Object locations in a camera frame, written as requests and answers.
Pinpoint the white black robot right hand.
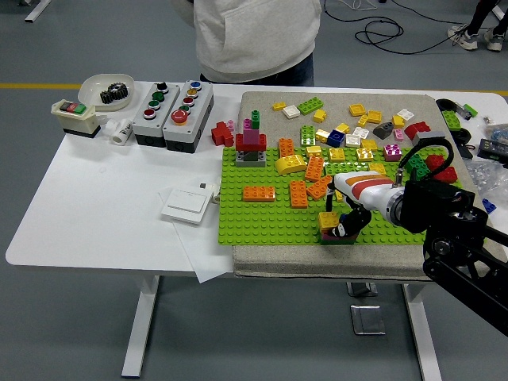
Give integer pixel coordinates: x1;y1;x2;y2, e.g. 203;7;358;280
325;171;398;240

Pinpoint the orange long toy brick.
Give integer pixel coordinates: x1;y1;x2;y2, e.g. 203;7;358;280
241;185;276;202
277;137;295;159
305;174;335;202
303;156;325;183
288;180;309;210

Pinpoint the dark grey sloped toy brick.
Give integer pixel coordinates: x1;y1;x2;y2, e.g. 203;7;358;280
372;121;396;140

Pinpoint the yellow curved toy brick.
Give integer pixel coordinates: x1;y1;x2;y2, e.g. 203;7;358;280
275;154;307;176

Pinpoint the red arch toy brick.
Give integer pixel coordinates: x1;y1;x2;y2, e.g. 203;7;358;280
403;121;431;140

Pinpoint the lime green toy brick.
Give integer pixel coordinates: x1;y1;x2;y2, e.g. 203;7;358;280
300;125;318;148
297;97;325;116
441;110;464;131

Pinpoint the long grey toy brick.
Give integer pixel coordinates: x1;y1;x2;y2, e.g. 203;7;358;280
412;130;446;146

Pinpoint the tall pink toy brick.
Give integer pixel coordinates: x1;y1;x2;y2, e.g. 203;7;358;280
243;118;262;146

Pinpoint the wide red toy brick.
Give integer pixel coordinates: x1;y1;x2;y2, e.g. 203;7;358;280
234;133;267;152

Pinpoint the red toy brick cluster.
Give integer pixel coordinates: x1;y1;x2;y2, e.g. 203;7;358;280
210;121;235;148

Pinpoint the silver floor socket plate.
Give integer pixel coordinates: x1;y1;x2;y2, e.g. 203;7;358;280
349;304;387;337
346;280;379;298

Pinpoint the lime green studded baseplate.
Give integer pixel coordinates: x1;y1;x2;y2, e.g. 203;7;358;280
216;145;465;246

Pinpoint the clear plastic bag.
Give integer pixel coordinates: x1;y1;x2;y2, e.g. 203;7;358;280
464;160;508;199

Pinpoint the silver black green small tool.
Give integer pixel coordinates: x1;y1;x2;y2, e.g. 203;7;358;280
454;102;479;121

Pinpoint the black circuit module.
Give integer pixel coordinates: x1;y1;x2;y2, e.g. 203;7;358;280
478;138;508;163

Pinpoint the grey-brown mat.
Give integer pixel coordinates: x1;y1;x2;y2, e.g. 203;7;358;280
232;90;508;282

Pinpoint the clear bag of parts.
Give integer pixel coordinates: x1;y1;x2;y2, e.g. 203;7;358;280
486;121;508;140

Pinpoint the white table leg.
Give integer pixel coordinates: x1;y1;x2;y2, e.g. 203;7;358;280
401;283;444;381
121;275;162;378

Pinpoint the white paper sheet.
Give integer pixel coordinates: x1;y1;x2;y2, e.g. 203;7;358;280
157;180;235;284

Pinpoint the person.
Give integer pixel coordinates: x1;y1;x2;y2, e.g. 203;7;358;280
447;0;508;52
172;0;322;87

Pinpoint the grey emergency stop control box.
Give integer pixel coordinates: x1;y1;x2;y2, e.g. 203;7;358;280
162;80;215;153

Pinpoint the grey four-button control box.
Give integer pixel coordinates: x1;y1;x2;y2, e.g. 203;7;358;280
131;82;182;148

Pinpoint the white pipe tee fitting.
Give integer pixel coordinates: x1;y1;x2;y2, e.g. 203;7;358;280
103;117;134;145

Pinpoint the white plastic tray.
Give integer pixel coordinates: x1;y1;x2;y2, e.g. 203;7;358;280
77;73;135;113

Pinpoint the black floor cable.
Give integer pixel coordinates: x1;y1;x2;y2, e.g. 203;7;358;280
321;0;469;56

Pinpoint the white wall switch panel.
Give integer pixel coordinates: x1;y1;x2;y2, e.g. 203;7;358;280
160;188;211;226

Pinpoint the cream red-green switch box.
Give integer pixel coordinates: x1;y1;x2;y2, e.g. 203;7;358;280
51;98;102;139

